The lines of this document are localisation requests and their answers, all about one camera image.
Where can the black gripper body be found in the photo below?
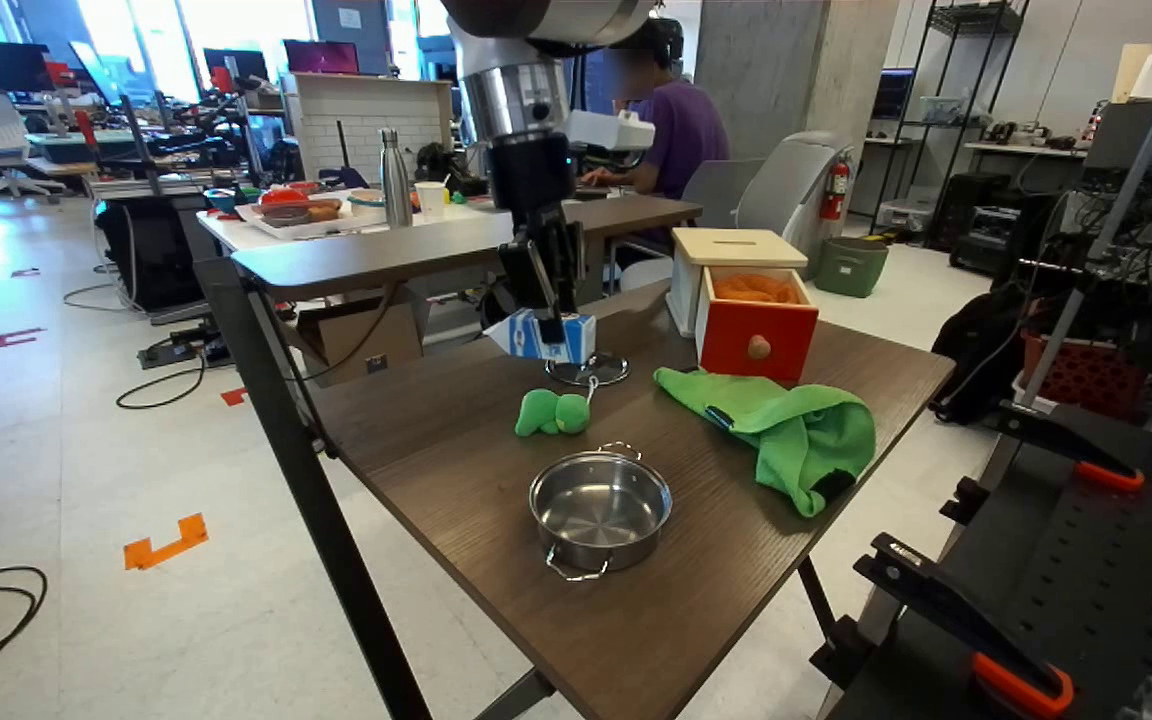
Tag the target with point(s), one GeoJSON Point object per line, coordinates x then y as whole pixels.
{"type": "Point", "coordinates": [528, 181]}

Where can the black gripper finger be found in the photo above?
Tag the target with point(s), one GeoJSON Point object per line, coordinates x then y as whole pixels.
{"type": "Point", "coordinates": [526, 281]}
{"type": "Point", "coordinates": [560, 292]}

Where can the blue white milk carton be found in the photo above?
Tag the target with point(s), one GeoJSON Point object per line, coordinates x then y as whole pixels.
{"type": "Point", "coordinates": [537, 341]}

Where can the small steel cup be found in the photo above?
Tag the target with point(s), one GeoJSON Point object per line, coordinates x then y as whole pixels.
{"type": "Point", "coordinates": [607, 371]}

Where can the white desktop device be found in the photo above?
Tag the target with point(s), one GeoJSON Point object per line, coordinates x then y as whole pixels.
{"type": "Point", "coordinates": [611, 131]}

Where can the white cup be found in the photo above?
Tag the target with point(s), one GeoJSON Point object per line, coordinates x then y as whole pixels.
{"type": "Point", "coordinates": [428, 198]}

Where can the green plush toy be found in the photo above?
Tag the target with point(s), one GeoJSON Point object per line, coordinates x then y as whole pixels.
{"type": "Point", "coordinates": [553, 414]}

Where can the steel water bottle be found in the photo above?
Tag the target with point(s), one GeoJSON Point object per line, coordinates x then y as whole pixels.
{"type": "Point", "coordinates": [399, 181]}

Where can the person in purple shirt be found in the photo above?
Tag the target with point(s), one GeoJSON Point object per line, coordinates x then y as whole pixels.
{"type": "Point", "coordinates": [662, 113]}

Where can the white desk partition panel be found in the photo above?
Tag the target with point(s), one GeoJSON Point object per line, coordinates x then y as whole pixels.
{"type": "Point", "coordinates": [369, 127]}

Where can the cardboard box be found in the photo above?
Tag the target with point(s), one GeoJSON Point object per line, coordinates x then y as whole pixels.
{"type": "Point", "coordinates": [361, 341]}

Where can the pale wooden box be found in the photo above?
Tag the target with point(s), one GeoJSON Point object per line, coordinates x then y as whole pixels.
{"type": "Point", "coordinates": [738, 251]}

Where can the white desk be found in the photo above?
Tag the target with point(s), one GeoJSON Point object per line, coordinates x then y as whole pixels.
{"type": "Point", "coordinates": [348, 227]}

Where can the wooden drawer with red front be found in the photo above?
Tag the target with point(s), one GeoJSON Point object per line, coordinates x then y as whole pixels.
{"type": "Point", "coordinates": [758, 327]}

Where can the light grey office chair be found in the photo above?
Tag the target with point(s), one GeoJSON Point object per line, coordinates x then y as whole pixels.
{"type": "Point", "coordinates": [777, 187]}

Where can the orange bowl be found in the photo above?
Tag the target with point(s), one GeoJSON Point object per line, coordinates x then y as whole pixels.
{"type": "Point", "coordinates": [289, 203]}

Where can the green cloth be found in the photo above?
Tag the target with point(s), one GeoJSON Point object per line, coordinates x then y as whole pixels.
{"type": "Point", "coordinates": [791, 427]}

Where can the green plastic bin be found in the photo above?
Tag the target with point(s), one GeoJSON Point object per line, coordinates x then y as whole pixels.
{"type": "Point", "coordinates": [851, 267]}

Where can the red fire extinguisher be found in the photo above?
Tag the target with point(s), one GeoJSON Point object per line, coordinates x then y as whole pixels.
{"type": "Point", "coordinates": [836, 191]}

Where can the black metal shelf rack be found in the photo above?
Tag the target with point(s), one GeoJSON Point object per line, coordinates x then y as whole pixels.
{"type": "Point", "coordinates": [999, 95]}

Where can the red crate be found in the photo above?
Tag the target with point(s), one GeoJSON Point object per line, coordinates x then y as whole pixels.
{"type": "Point", "coordinates": [1085, 378]}

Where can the aluminium pole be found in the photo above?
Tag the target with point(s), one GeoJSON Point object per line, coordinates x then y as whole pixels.
{"type": "Point", "coordinates": [1118, 187]}

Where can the black perforated mounting board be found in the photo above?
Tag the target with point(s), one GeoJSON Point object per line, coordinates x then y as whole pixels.
{"type": "Point", "coordinates": [1109, 586]}

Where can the black metal desk post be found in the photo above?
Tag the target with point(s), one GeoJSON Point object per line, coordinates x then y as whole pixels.
{"type": "Point", "coordinates": [280, 441]}

